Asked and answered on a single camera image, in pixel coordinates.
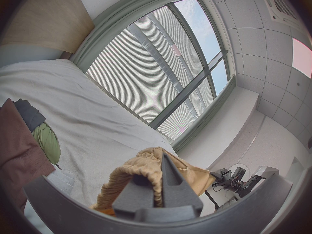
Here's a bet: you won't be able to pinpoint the black garment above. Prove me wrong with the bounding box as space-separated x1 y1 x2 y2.
13 99 47 133

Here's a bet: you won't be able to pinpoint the brown garment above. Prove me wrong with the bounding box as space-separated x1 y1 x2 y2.
0 98 56 211

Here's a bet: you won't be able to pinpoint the green garment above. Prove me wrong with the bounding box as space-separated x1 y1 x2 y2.
33 122 61 165

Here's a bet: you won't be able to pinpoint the pale blue garment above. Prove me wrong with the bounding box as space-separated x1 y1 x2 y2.
46 170 75 194

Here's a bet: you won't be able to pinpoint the bed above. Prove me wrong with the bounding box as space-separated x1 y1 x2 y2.
0 0 179 228

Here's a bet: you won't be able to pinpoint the ceiling light panel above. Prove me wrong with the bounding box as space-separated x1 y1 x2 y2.
292 38 312 78

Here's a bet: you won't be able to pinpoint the window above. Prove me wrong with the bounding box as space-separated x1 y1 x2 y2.
85 0 232 141

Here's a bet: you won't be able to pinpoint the tan shorts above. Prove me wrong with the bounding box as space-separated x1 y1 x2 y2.
90 146 215 215

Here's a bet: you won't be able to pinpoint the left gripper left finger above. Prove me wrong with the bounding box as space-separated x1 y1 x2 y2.
112 174 155 215

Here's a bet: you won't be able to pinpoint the white ceiling air conditioner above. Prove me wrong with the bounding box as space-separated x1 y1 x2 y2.
257 0 301 29

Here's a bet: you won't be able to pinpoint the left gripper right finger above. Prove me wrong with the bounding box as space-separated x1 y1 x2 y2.
161 152 204 216

